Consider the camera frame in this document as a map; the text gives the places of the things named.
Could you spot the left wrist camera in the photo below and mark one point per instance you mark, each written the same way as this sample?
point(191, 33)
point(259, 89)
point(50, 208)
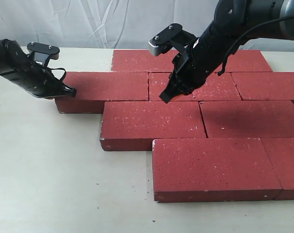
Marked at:
point(42, 53)

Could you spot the front large red brick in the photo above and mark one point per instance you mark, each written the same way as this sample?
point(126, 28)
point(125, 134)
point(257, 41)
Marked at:
point(209, 170)

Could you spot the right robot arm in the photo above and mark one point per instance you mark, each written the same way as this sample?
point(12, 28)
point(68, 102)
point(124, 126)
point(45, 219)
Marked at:
point(235, 22)

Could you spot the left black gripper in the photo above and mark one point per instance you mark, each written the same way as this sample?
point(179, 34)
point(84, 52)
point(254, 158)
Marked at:
point(39, 81)

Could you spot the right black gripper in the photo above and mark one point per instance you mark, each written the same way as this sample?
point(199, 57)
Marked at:
point(199, 60)

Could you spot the grey fabric backdrop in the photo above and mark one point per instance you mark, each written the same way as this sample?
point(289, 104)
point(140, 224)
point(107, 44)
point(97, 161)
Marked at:
point(105, 24)

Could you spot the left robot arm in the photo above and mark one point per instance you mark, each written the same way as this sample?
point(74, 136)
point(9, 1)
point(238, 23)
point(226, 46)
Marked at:
point(11, 54)

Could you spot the far-right edge red brick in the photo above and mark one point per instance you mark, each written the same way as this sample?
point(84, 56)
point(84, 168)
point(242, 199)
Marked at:
point(265, 85)

